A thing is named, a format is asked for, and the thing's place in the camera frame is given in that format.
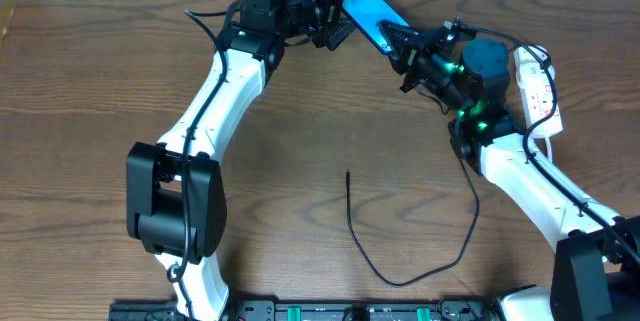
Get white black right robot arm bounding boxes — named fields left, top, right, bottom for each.
left=378, top=20, right=639, bottom=320

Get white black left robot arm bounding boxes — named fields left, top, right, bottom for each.
left=126, top=0, right=354, bottom=320

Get white power strip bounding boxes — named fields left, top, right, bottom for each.
left=518, top=75, right=563, bottom=139

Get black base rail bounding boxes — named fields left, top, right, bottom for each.
left=107, top=300, right=502, bottom=321

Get blue Galaxy smartphone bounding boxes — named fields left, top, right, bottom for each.
left=342, top=0, right=408, bottom=55

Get white USB charger adapter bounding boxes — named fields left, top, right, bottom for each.
left=513, top=45, right=556, bottom=89

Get black charging cable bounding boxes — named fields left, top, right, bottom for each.
left=344, top=45, right=551, bottom=288

